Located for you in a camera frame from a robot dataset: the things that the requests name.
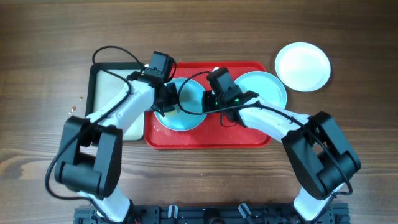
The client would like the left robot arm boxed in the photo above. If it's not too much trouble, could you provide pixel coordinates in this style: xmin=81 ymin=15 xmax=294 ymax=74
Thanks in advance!
xmin=47 ymin=68 xmax=170 ymax=223

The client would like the red serving tray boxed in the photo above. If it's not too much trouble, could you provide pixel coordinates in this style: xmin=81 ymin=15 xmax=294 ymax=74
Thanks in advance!
xmin=144 ymin=61 xmax=271 ymax=149

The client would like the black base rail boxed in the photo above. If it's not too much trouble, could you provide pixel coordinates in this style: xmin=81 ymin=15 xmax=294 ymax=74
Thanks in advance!
xmin=73 ymin=203 xmax=351 ymax=224

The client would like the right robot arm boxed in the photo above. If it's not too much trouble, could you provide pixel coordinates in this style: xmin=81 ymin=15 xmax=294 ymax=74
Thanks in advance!
xmin=202 ymin=91 xmax=361 ymax=222

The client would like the pale green plate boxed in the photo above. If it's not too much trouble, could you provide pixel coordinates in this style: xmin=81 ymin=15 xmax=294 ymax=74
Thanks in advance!
xmin=234 ymin=71 xmax=287 ymax=108

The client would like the light blue plate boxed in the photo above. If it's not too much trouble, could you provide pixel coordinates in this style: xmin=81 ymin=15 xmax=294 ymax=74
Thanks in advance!
xmin=154 ymin=80 xmax=206 ymax=131

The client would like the white plate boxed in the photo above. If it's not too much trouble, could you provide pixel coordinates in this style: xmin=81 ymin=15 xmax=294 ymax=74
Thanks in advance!
xmin=275 ymin=42 xmax=331 ymax=92

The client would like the green yellow sponge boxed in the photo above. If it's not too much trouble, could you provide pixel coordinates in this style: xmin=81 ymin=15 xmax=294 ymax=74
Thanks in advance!
xmin=163 ymin=106 xmax=178 ymax=116

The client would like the black water tray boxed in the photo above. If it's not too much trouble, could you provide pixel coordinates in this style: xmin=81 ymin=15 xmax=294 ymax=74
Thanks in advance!
xmin=85 ymin=62 xmax=146 ymax=142

